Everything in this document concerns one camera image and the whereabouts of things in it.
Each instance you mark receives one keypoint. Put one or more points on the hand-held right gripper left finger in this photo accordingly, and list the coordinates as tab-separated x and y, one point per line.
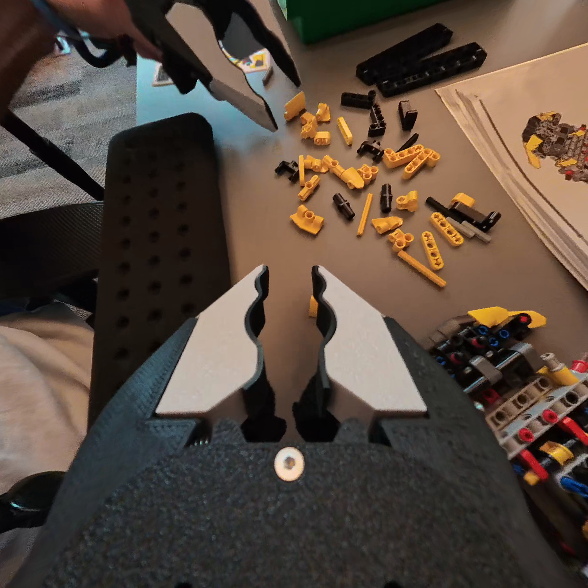
211	363

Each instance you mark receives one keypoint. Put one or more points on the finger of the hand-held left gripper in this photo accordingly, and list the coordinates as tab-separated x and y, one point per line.
243	34
216	59

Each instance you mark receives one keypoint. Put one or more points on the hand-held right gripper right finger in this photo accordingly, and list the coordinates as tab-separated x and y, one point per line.
372	367

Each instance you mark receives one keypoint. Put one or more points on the pile of yellow black lego pieces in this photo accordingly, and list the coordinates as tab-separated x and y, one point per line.
367	183

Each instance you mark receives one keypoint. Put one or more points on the lego car chassis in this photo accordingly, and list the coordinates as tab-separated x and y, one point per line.
528	395

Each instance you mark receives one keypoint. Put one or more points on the long black lego beam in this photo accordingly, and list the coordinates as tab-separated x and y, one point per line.
404	53
436	69

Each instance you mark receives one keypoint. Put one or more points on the lego instruction booklet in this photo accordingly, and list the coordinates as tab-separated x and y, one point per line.
528	183

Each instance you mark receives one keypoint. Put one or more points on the person's left hand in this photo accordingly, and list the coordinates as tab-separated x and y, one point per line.
101	18

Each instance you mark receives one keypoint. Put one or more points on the green plastic bin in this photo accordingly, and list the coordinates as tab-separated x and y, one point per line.
349	18

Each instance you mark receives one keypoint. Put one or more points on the blue wristband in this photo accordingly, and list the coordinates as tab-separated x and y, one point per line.
50	16

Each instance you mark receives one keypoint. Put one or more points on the black mesh chair seat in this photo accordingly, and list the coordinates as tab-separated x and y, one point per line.
46	248

